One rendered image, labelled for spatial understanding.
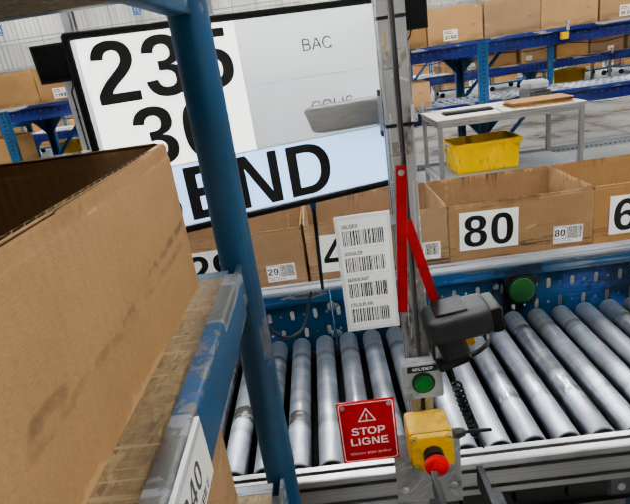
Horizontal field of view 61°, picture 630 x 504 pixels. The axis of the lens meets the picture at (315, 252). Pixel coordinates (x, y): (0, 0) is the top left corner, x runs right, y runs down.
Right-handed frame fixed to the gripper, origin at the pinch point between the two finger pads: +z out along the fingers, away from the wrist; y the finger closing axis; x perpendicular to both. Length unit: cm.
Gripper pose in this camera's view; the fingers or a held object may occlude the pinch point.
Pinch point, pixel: (463, 495)
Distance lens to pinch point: 74.6
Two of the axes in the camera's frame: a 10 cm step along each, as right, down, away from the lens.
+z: -0.1, -3.5, 9.4
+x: 1.4, 9.3, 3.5
